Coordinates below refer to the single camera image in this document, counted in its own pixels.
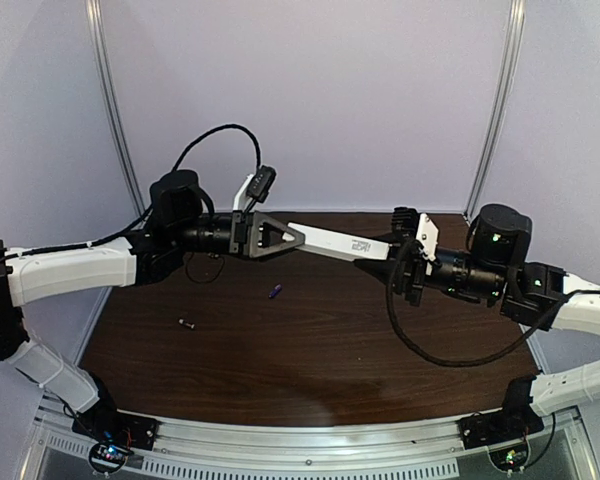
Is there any left aluminium frame post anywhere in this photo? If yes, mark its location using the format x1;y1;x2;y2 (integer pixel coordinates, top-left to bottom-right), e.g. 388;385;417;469
85;0;145;215

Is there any black cable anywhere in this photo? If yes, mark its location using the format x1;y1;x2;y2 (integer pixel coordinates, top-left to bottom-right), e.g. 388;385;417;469
119;124;264;236
385;239;556;367

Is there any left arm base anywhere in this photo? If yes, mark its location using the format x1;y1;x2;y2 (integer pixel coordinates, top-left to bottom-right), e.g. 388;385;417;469
71;413;159;477

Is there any aluminium frame post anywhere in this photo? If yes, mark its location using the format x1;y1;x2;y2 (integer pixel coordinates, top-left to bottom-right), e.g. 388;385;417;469
85;0;145;215
464;0;526;221

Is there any black silver battery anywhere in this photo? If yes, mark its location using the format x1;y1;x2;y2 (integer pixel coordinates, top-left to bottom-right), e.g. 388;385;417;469
179;319;195;330

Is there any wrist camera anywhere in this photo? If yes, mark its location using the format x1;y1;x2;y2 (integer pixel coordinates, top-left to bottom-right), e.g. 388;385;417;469
232;166;277;212
391;207;439;263

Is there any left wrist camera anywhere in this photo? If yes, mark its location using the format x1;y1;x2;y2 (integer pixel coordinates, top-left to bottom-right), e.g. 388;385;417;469
232;166;277;212

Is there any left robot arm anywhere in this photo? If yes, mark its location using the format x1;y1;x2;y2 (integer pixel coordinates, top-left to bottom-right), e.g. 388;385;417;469
0;167;306;440

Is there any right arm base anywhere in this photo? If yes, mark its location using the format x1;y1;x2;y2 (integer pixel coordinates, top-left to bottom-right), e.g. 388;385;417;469
457;409;545;475

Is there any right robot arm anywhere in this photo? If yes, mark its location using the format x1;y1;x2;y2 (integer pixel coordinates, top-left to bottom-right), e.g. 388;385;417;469
354;204;600;445

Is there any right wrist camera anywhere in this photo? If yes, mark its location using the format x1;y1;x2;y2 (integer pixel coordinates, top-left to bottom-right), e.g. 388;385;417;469
391;207;439;263

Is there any white remote control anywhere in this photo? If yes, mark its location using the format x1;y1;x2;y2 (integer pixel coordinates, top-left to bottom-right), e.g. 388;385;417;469
287;222;402;262

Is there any right aluminium frame post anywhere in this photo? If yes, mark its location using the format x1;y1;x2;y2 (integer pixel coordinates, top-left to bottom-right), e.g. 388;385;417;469
464;0;526;221

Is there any right black cable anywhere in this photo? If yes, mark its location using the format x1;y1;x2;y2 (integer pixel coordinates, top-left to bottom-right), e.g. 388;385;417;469
385;239;556;367

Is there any aluminium front rail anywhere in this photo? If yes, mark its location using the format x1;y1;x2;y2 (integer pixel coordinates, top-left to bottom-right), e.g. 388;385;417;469
32;394;589;479

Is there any left black cable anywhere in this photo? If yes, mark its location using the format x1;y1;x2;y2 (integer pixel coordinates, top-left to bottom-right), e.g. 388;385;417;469
119;124;264;236

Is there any purple battery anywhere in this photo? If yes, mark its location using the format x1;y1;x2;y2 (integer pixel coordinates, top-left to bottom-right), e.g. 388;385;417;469
268;284;282;299

